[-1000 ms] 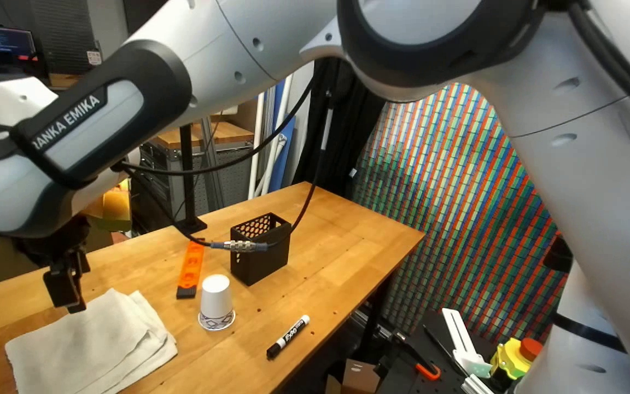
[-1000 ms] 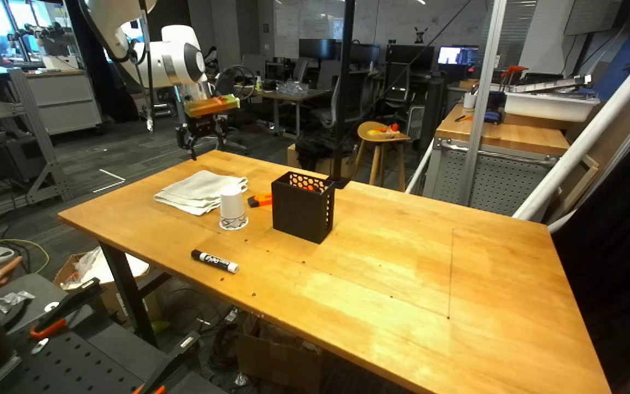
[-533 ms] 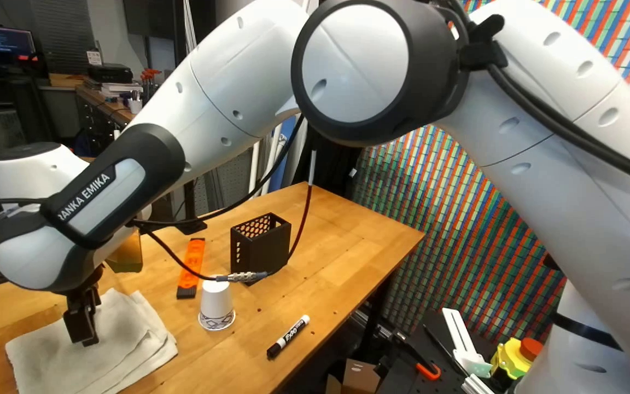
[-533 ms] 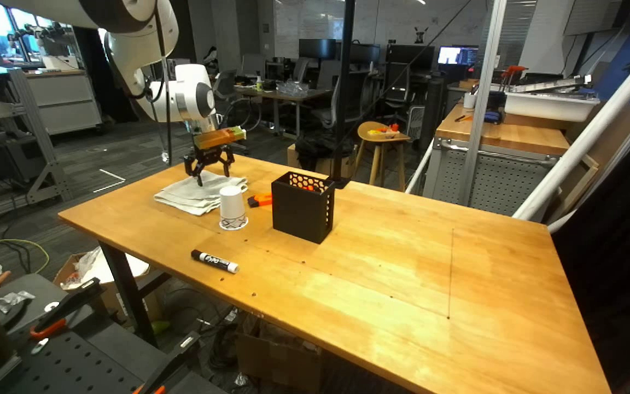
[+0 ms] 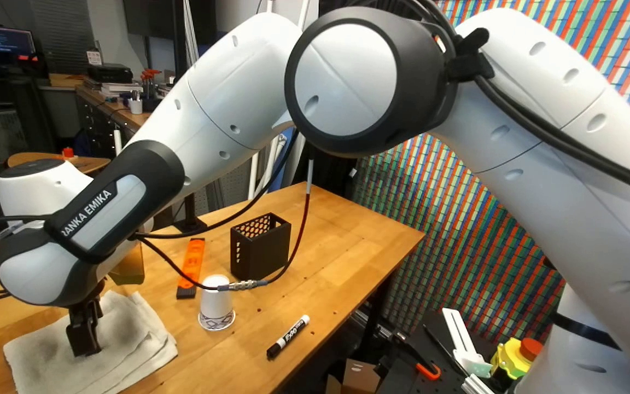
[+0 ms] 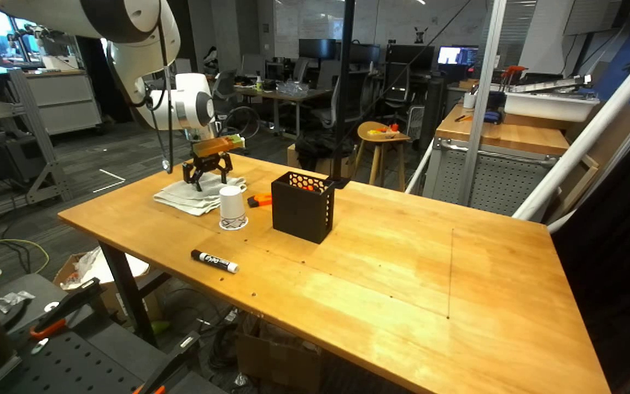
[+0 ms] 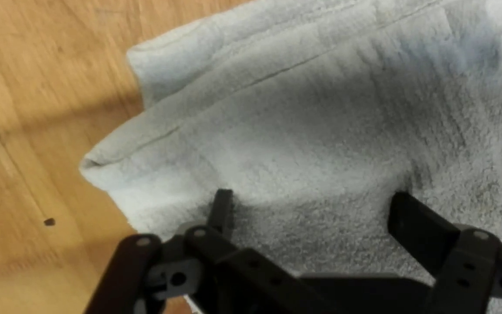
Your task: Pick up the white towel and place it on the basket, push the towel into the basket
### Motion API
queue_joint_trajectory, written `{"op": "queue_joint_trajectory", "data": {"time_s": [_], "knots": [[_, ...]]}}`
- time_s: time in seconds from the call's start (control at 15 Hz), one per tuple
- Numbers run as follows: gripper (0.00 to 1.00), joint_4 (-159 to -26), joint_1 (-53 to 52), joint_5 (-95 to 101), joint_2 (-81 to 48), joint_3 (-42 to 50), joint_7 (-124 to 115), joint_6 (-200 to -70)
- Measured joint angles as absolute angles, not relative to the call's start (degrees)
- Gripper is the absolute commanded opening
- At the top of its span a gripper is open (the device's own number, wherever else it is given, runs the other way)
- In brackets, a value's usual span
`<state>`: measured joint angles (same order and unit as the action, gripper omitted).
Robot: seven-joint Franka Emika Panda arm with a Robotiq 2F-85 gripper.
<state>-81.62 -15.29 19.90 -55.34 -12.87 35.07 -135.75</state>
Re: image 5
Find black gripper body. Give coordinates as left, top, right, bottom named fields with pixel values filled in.
left=64, top=280, right=108, bottom=333

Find white towel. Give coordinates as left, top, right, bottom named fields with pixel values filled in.
left=2, top=289, right=178, bottom=394

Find black perforated basket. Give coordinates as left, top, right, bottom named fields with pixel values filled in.
left=228, top=210, right=293, bottom=282

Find orange and black flat tool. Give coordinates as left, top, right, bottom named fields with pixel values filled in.
left=175, top=237, right=208, bottom=302

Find white paper cup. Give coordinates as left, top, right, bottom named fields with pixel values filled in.
left=197, top=275, right=239, bottom=335

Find black stand pole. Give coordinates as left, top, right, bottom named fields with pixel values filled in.
left=172, top=190, right=212, bottom=237

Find black marker with white label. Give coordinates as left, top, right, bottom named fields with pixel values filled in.
left=265, top=313, right=312, bottom=361

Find wooden top workbench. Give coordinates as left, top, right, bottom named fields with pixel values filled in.
left=71, top=81, right=157, bottom=163

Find black box device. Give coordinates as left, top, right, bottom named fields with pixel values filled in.
left=83, top=64, right=136, bottom=85

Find small cardboard box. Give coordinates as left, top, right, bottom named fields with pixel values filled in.
left=324, top=358, right=382, bottom=394

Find black table leg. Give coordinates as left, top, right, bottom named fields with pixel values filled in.
left=361, top=270, right=398, bottom=361

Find multicolour striped backdrop panel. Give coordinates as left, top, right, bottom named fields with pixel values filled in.
left=350, top=0, right=630, bottom=347

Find yellow emergency stop button box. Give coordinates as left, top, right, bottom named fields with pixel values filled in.
left=487, top=335, right=547, bottom=384

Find gold brown wrist camera block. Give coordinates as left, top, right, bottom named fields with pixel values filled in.
left=107, top=243, right=149, bottom=288

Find orange handled clamp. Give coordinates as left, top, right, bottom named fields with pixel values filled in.
left=401, top=339, right=445, bottom=384

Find white plastic bracket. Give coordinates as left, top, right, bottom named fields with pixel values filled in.
left=439, top=304, right=493, bottom=380

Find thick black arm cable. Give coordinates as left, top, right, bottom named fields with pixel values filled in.
left=401, top=0, right=630, bottom=205

